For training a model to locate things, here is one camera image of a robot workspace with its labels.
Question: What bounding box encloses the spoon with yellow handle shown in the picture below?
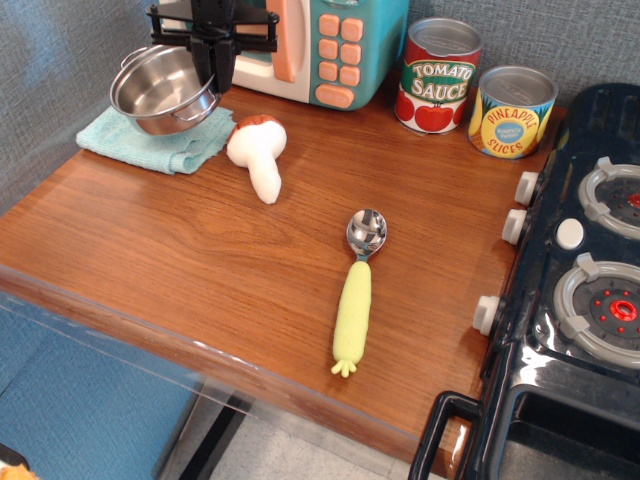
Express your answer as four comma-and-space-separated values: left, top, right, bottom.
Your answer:
331, 209, 388, 378

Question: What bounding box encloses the pineapple slices can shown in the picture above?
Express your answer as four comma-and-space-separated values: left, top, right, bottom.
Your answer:
468, 65, 558, 159

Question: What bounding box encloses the light blue folded cloth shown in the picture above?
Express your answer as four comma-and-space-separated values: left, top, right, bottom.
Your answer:
76, 107, 235, 175

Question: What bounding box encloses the stainless steel pot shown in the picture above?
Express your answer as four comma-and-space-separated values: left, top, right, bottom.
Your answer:
110, 45, 222, 136

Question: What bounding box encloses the orange plush object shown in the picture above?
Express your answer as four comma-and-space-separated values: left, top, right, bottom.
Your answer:
0, 464, 39, 480

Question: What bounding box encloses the teal toy microwave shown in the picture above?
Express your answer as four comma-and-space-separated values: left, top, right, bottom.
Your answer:
158, 0, 410, 112

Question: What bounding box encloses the white plush mushroom toy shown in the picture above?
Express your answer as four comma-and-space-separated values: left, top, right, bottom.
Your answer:
226, 114, 287, 205

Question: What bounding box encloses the tomato sauce can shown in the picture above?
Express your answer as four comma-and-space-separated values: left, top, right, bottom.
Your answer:
395, 17, 483, 134

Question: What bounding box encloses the black toy stove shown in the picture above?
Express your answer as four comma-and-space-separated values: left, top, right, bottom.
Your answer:
410, 83, 639, 479

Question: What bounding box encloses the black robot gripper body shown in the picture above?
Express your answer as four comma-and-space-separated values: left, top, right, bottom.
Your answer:
146, 0, 279, 52

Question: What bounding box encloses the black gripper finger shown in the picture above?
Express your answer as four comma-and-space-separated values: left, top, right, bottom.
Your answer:
190, 40, 215, 86
214, 40, 236, 94

